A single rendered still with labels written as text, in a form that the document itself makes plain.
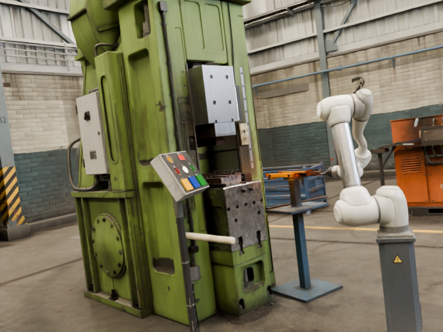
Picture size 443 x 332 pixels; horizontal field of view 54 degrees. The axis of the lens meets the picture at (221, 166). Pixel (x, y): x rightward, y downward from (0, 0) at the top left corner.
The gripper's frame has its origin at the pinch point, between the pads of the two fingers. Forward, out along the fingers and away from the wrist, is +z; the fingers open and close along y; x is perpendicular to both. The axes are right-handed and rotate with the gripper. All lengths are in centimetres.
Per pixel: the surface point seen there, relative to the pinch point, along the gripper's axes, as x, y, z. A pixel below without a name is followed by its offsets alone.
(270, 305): -92, -40, 18
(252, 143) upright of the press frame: 26, -15, 47
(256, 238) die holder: -42, -43, 22
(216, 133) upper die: 37, -64, 26
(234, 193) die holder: -7, -59, 20
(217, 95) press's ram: 63, -59, 26
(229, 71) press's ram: 80, -44, 28
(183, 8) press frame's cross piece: 127, -69, 40
